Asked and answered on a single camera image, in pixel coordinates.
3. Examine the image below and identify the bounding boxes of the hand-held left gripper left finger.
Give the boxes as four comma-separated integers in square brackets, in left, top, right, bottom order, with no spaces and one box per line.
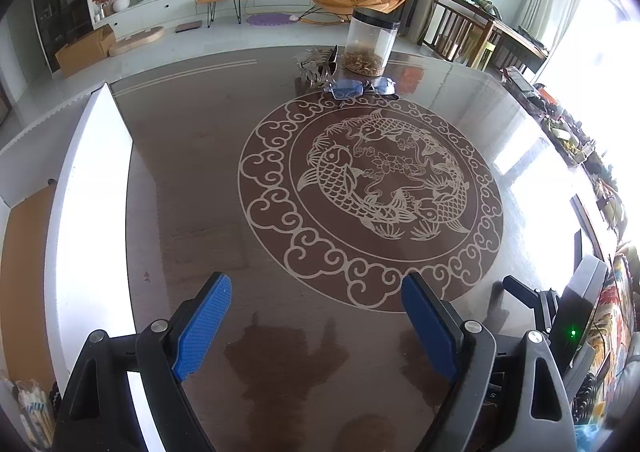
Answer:
[52,272,233,452]

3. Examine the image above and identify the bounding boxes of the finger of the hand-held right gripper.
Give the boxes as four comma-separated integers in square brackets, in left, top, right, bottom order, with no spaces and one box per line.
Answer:
[501,275,560,335]

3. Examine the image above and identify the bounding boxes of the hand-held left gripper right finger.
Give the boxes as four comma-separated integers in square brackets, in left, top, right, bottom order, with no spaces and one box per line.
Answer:
[401,272,576,452]

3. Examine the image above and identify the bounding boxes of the colourful printed cushion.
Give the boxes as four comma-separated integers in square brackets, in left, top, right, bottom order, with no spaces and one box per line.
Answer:
[582,242,640,438]

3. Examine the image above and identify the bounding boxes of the cluttered low side shelf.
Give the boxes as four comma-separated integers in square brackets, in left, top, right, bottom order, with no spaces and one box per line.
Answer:
[502,66,628,238]

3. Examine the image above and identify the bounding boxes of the blue tinted glasses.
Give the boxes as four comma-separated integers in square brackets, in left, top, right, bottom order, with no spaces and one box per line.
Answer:
[324,77,400,106]

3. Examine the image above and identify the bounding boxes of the dark wooden side table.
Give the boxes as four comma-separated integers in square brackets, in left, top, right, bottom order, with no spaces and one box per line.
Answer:
[495,17,548,73]

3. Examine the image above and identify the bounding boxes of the clear plastic jar black lid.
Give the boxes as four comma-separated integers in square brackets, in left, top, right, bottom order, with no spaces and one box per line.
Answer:
[341,8,401,77]

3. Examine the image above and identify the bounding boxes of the dark wooden chair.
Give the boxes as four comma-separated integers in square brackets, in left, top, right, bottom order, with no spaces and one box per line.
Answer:
[422,0,501,68]

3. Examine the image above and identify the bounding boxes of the brown cardboard box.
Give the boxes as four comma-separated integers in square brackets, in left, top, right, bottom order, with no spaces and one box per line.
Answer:
[55,24,117,78]

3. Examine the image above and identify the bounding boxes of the purple floor mat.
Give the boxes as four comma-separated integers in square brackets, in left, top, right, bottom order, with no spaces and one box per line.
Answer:
[246,12,296,28]

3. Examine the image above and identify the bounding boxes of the dark display cabinet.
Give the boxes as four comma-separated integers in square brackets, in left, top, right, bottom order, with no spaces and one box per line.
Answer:
[30,0,96,73]

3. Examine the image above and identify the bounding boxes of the black coiled cable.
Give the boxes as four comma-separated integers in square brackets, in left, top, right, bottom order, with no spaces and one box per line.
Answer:
[570,372,603,425]

